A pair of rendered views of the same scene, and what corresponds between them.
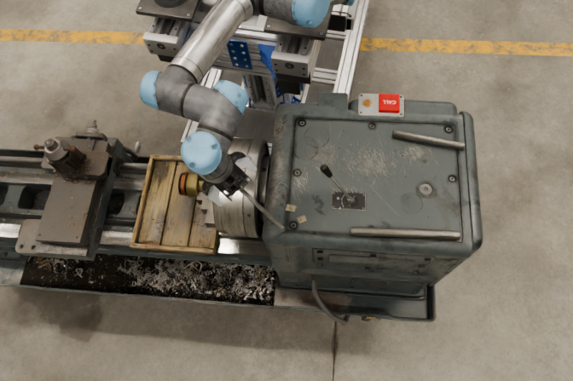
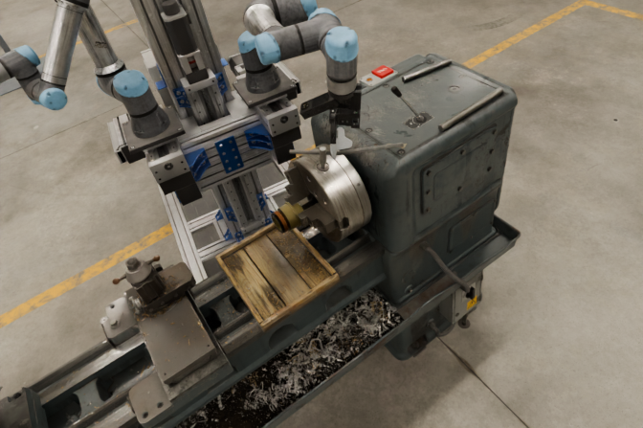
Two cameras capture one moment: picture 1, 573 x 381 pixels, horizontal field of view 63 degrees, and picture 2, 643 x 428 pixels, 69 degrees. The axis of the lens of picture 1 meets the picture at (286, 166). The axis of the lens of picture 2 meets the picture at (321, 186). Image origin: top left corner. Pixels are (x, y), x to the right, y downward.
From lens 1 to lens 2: 0.98 m
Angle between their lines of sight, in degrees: 31
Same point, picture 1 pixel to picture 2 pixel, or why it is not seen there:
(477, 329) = (540, 268)
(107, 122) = not seen: hidden behind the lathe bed
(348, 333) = (466, 348)
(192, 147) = (337, 35)
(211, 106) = (321, 21)
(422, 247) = (489, 110)
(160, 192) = (249, 275)
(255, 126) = not seen: hidden behind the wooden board
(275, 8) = (289, 9)
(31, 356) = not seen: outside the picture
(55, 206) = (162, 341)
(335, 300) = (446, 281)
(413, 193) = (451, 94)
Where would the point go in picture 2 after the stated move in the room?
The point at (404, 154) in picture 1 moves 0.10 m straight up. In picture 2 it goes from (422, 84) to (422, 58)
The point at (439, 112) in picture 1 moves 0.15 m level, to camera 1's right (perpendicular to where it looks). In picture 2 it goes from (415, 59) to (436, 42)
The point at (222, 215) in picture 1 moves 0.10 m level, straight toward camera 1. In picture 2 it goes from (338, 198) to (370, 202)
